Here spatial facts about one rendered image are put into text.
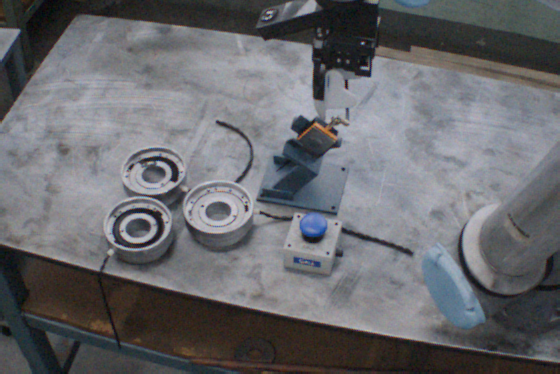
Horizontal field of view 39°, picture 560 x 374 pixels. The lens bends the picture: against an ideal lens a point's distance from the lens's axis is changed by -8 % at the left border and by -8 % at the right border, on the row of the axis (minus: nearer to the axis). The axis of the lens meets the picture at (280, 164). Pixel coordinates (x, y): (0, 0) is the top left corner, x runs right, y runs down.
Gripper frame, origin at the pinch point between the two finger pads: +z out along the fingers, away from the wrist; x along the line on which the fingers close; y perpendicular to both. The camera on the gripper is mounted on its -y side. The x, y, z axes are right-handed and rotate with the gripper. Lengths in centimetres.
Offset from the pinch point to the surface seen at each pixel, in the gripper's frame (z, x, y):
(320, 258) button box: 14.2, -16.9, 3.6
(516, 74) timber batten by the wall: 96, 137, 43
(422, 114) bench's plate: 18.1, 20.9, 14.2
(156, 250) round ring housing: 15.1, -20.3, -19.9
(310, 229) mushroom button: 10.7, -14.8, 1.7
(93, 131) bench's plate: 17.8, 3.7, -40.4
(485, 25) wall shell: 86, 148, 30
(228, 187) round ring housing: 15.0, -6.0, -12.9
